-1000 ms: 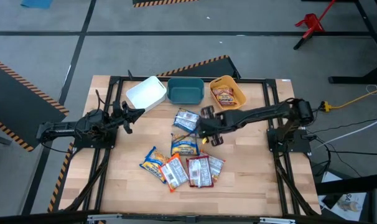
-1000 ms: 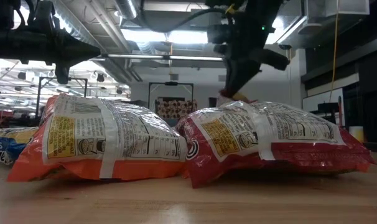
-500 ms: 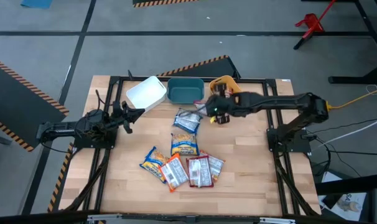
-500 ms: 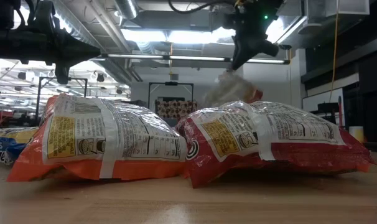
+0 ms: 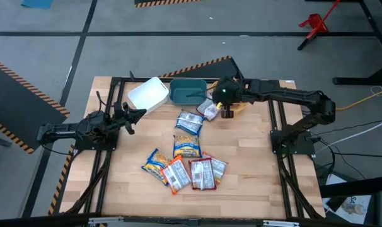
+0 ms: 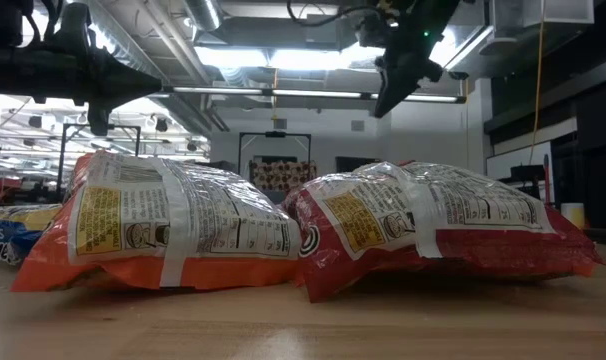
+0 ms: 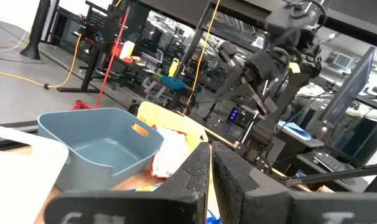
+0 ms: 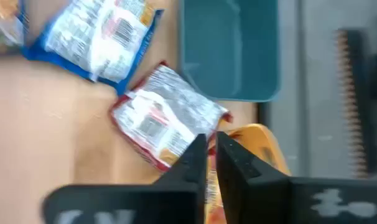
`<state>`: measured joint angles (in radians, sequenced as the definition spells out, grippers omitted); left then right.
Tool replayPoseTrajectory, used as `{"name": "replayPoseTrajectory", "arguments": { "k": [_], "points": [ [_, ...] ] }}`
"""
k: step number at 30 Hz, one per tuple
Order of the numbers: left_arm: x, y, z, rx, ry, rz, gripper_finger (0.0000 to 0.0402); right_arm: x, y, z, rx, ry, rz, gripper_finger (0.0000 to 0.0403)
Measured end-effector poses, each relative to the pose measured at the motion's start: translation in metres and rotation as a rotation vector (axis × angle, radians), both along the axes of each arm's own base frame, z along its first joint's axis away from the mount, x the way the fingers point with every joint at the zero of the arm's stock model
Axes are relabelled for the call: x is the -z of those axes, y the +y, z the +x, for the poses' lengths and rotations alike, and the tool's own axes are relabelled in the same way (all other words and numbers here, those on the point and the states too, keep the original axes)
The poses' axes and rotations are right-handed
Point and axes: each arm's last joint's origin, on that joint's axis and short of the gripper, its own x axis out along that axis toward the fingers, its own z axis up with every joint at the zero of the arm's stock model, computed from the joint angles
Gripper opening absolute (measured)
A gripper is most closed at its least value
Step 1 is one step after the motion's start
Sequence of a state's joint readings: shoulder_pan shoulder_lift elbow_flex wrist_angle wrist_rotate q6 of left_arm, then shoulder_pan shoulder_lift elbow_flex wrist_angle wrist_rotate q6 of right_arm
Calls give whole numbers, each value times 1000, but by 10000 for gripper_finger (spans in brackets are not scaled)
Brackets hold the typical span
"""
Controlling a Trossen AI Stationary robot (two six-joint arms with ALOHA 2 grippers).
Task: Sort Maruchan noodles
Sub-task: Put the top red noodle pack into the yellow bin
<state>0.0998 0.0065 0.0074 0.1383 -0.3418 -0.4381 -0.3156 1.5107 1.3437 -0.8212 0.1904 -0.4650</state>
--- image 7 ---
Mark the black computer monitor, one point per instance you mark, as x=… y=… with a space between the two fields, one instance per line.
x=350 y=90

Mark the blue plastic bin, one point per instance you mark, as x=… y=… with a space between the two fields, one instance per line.
x=98 y=155

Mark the black pole stand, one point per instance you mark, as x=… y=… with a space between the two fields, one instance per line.
x=36 y=28

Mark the yellow-green bottle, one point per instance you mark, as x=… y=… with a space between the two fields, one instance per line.
x=173 y=67

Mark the yellow plastic bin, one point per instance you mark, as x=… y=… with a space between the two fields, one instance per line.
x=163 y=116

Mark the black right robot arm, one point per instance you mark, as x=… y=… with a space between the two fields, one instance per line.
x=278 y=124

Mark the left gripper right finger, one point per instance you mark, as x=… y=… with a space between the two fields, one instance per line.
x=235 y=186

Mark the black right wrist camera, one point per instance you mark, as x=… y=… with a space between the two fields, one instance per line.
x=229 y=51

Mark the teal case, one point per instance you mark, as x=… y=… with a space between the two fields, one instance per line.
x=173 y=83

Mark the white plastic bin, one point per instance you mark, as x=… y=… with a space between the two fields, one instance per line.
x=17 y=180

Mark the white and yellow container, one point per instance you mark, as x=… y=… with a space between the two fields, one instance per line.
x=127 y=49

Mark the black keyboard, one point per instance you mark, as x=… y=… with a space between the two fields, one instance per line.
x=330 y=161

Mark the black aluminium table frame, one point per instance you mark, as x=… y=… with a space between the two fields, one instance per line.
x=20 y=127

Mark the red Maruchan noodle pack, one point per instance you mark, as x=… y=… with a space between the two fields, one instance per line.
x=171 y=152

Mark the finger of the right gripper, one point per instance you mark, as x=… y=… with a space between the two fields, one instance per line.
x=235 y=82
x=261 y=98

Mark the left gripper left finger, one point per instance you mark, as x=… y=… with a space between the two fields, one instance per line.
x=176 y=205

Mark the black desk frame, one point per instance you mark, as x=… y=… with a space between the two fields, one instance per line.
x=92 y=68

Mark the black pegboard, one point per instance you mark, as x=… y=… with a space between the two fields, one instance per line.
x=96 y=18

